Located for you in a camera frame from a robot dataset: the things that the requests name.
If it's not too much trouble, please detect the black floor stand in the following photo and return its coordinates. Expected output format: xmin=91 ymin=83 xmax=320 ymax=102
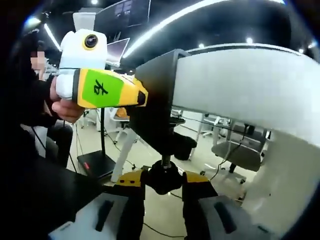
xmin=76 ymin=107 xmax=117 ymax=179

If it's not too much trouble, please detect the grey office chair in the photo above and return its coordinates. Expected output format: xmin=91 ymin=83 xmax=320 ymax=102
xmin=211 ymin=122 xmax=266 ymax=174

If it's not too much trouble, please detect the white desk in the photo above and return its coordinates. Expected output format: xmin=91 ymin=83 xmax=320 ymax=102
xmin=172 ymin=42 xmax=320 ymax=240

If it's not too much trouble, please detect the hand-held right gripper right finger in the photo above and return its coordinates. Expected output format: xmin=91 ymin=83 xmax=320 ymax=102
xmin=181 ymin=171 xmax=278 ymax=240

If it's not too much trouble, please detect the ceiling light strip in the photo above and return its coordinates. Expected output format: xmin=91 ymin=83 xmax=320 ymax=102
xmin=122 ymin=0 xmax=226 ymax=58

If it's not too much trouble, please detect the black round bin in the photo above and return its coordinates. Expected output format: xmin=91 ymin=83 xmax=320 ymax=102
xmin=173 ymin=136 xmax=198 ymax=161

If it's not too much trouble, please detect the person's left hand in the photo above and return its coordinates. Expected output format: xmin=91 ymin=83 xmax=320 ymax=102
xmin=49 ymin=74 xmax=85 ymax=123

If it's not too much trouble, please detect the pale tilted screen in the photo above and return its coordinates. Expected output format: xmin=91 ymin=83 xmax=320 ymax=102
xmin=106 ymin=38 xmax=131 ymax=67

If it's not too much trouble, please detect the white chair with orange cushion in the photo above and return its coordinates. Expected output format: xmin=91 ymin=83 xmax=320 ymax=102
xmin=109 ymin=107 xmax=141 ymax=151

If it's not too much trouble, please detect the dark wide monitor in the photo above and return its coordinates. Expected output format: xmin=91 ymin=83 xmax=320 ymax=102
xmin=96 ymin=0 xmax=152 ymax=32

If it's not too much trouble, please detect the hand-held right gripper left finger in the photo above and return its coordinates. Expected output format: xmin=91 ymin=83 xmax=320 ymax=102
xmin=48 ymin=171 xmax=146 ymax=240

